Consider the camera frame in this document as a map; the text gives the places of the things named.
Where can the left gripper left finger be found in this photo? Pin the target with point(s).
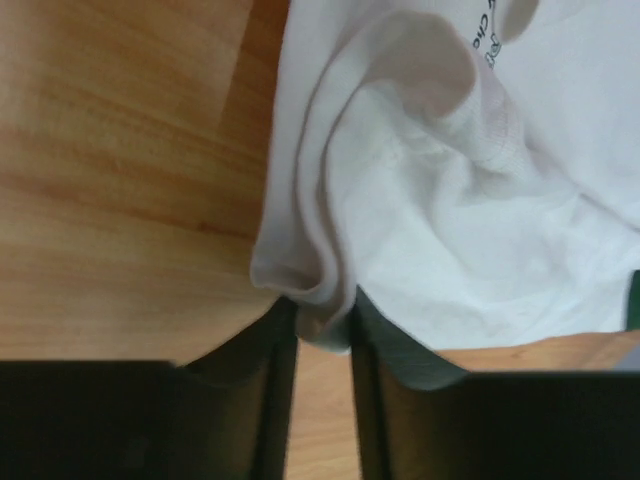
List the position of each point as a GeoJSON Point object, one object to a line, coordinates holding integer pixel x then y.
{"type": "Point", "coordinates": [223, 416]}

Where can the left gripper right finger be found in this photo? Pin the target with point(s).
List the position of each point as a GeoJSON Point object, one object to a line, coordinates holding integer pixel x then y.
{"type": "Point", "coordinates": [420, 416]}

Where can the white green raglan t-shirt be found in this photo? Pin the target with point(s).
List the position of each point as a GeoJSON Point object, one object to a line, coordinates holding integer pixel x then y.
{"type": "Point", "coordinates": [471, 167]}

